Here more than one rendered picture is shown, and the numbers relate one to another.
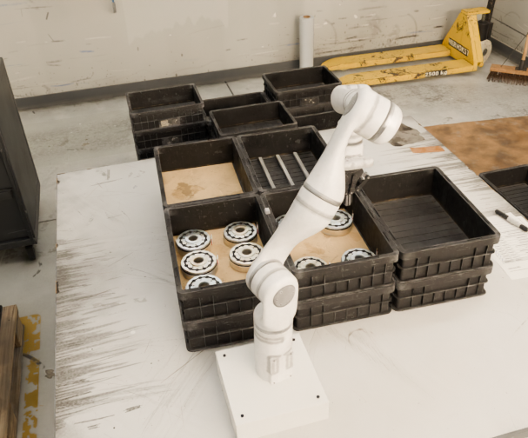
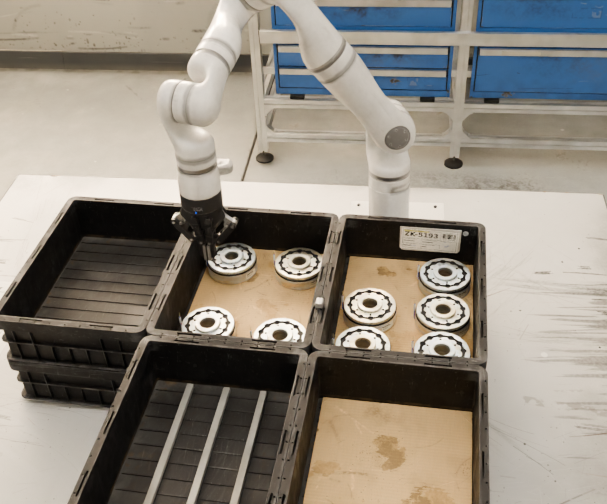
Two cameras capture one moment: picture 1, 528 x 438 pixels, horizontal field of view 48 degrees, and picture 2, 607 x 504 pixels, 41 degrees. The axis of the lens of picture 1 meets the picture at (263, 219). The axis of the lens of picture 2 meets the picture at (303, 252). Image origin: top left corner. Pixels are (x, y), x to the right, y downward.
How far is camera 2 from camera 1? 250 cm
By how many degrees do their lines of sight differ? 103
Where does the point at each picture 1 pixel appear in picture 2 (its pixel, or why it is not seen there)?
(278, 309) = not seen: hidden behind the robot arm
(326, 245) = (246, 309)
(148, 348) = (523, 327)
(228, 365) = not seen: hidden behind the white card
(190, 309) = (468, 252)
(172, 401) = (498, 269)
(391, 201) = (82, 359)
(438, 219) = (60, 306)
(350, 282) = (263, 239)
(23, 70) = not seen: outside the picture
